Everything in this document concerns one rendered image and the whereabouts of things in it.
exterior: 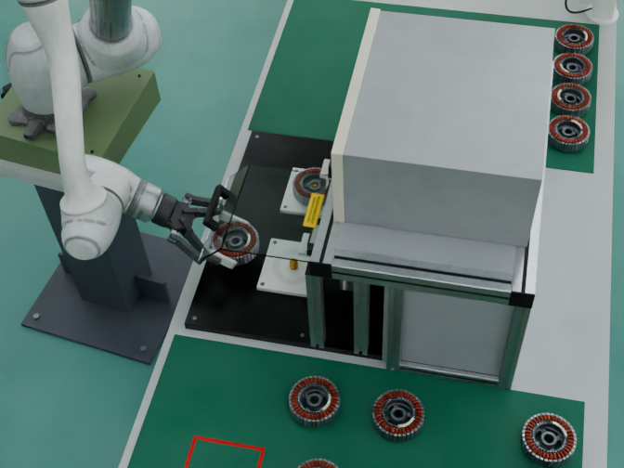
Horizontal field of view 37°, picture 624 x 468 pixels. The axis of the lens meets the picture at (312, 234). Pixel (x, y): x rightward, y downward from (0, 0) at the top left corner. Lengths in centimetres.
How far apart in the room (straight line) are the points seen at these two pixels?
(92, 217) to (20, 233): 152
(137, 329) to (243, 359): 103
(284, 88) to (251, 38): 137
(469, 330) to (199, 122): 202
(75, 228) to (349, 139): 62
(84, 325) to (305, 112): 109
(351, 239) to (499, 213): 30
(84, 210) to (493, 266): 85
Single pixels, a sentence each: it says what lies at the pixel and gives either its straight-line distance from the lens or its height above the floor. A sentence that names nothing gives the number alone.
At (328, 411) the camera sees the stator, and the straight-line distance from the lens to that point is 204.
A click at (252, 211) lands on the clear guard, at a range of 200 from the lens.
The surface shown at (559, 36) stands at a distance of 287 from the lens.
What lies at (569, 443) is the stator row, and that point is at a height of 79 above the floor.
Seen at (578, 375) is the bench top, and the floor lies 75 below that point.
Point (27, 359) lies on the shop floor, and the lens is 320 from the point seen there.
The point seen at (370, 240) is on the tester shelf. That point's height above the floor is 111.
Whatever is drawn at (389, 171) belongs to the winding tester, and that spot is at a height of 129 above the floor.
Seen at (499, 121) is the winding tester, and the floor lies 132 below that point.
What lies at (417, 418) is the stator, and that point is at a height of 79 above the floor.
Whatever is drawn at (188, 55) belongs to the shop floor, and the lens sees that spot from 404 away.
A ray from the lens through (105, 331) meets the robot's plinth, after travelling 316.
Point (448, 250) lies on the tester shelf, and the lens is 187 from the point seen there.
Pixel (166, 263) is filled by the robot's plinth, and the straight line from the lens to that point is 328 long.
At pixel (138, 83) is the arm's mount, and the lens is 265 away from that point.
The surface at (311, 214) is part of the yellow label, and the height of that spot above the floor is 107.
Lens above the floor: 259
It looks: 52 degrees down
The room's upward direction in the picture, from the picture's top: 4 degrees counter-clockwise
